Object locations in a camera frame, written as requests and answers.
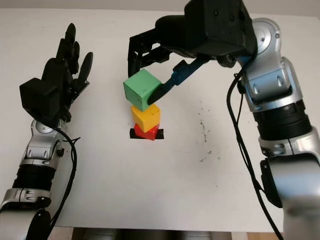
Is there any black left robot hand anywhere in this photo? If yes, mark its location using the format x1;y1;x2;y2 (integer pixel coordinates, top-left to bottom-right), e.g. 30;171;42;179
42;22;94;124

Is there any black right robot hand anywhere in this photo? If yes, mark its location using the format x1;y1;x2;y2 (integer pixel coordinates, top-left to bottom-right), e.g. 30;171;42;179
127;14;236;106

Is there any green wooden block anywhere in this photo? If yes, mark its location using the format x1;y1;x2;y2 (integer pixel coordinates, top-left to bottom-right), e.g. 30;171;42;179
122;68;162;112

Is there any yellow wooden block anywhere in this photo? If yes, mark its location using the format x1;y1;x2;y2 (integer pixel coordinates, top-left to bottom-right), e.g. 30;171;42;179
131;103;161;134

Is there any black tape mark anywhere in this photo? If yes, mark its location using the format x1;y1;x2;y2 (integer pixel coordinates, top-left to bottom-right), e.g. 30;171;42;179
129;128;165;141

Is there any red wooden block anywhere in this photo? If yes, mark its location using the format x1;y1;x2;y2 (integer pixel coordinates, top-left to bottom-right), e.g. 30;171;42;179
133;122;160;142

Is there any dark robot lower body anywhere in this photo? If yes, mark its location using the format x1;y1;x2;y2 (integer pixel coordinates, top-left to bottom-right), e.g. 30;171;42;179
72;226;233;240

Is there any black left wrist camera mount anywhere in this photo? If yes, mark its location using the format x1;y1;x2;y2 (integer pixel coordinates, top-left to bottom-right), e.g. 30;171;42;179
19;77;64;124

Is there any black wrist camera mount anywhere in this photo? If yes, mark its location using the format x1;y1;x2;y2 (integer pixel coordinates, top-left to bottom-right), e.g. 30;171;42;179
19;77;64;124
183;0;258;55

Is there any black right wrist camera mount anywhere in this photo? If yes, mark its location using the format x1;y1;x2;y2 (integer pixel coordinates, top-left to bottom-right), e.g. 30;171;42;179
183;0;258;55

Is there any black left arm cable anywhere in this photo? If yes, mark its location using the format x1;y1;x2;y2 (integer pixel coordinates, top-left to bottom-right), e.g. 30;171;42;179
48;126;82;235

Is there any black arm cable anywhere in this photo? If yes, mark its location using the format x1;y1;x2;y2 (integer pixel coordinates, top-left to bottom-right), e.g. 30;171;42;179
226;49;285;240
48;126;82;235

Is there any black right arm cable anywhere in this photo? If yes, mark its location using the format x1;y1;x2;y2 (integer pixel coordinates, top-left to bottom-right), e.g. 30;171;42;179
226;49;285;240

